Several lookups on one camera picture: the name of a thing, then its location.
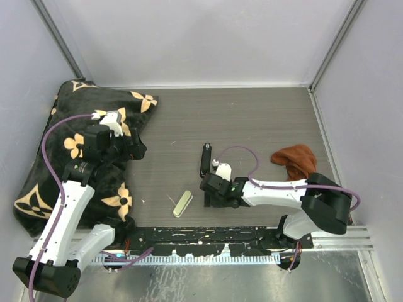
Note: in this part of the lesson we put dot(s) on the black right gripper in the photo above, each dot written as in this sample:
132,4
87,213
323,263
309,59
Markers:
210,200

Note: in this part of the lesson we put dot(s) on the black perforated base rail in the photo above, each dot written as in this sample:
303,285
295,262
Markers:
204,241

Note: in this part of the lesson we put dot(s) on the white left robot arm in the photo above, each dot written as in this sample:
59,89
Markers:
54,265

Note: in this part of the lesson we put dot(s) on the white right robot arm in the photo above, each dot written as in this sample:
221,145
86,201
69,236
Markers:
320,204

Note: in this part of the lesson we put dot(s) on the black stapler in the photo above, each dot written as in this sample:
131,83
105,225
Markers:
205,160

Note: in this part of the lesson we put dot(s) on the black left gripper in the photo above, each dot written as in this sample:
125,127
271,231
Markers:
134,151

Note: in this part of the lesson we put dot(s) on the black floral cushion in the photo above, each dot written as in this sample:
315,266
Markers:
68,142

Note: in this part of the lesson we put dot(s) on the orange brown cloth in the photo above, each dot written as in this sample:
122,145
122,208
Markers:
298,160

